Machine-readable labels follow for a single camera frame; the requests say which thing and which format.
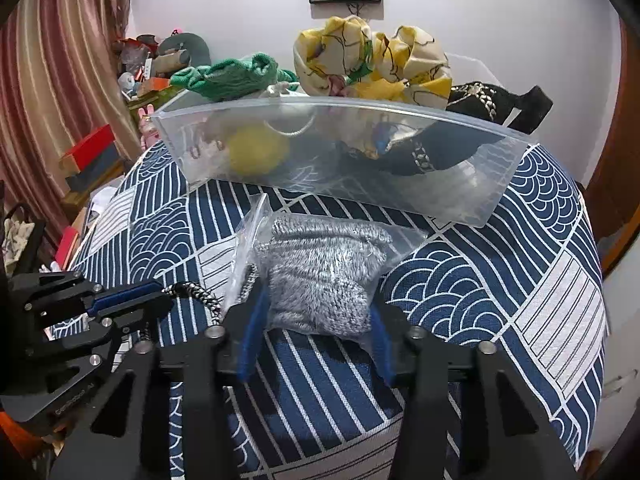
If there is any black white braided cord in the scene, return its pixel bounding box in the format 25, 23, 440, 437
134, 282, 222, 344

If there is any grey knit cloth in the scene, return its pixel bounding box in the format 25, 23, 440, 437
221, 193, 432, 344

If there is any yellow fuzzy ball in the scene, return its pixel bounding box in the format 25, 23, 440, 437
226, 126, 290, 177

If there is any black embroidered pouch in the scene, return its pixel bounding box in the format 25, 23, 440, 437
340, 81, 553, 177

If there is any green knitted glove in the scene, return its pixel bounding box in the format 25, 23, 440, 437
170, 52, 299, 102

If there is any yellow floral scrunchie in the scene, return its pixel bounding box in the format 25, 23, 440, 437
293, 15, 452, 110

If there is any blue white patterned tablecloth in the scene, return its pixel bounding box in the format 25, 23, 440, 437
72, 145, 608, 479

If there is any red box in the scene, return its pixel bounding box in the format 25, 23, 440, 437
58, 125, 115, 177

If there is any pink rabbit toy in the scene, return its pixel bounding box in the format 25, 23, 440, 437
138, 104, 160, 151

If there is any clear plastic storage bin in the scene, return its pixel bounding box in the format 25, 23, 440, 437
150, 52, 535, 229

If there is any striped red curtain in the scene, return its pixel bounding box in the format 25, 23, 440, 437
1, 0, 140, 240

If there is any grey green plush toy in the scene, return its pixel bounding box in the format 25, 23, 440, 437
152, 32, 212, 77

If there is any brown wooden door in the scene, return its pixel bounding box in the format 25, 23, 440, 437
586, 24, 639, 275

